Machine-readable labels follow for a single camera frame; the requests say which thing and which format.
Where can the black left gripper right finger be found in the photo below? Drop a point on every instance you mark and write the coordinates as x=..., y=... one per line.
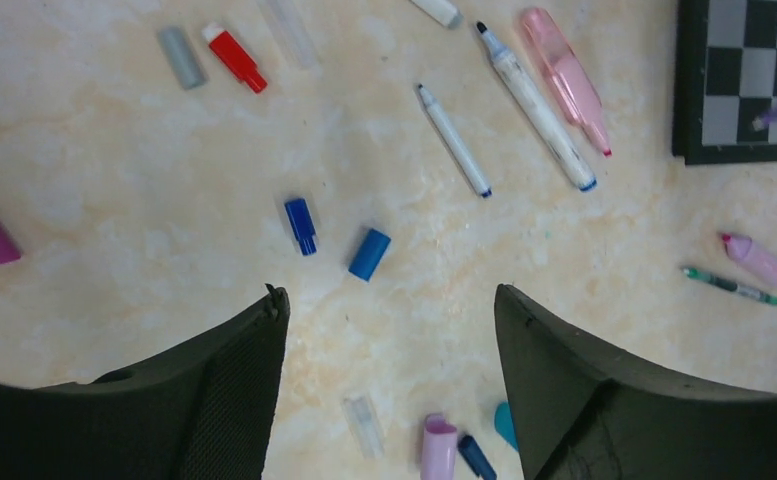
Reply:
x=583, y=408

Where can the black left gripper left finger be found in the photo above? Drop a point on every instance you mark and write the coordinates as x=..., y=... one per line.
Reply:
x=203, y=409

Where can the light blue marker cap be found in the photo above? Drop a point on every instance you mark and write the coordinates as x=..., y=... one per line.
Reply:
x=503, y=424

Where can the dark blue marker cap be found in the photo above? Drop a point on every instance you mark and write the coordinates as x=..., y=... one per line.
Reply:
x=475, y=458

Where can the pink highlighter cap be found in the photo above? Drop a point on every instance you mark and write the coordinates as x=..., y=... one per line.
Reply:
x=438, y=449

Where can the clear pen cap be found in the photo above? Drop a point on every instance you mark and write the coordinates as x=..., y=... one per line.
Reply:
x=363, y=421

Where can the green gel pen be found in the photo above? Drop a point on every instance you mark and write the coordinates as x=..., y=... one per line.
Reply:
x=728, y=285

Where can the small dark blue cap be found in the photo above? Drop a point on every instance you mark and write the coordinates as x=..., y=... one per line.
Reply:
x=302, y=225

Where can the pink highlighter pen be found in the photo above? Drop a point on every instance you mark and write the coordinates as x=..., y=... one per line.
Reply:
x=751, y=256

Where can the white marker blue cap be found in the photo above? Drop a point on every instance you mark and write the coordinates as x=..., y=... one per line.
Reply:
x=537, y=110

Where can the small white blue marker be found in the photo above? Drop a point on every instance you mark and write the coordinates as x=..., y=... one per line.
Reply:
x=454, y=143

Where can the red pen cap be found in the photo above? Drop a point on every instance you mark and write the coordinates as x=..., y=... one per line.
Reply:
x=234, y=57

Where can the white pen grey cap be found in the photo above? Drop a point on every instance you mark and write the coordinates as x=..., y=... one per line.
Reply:
x=444, y=12

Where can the black white chessboard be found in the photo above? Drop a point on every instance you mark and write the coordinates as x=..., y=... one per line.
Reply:
x=725, y=76

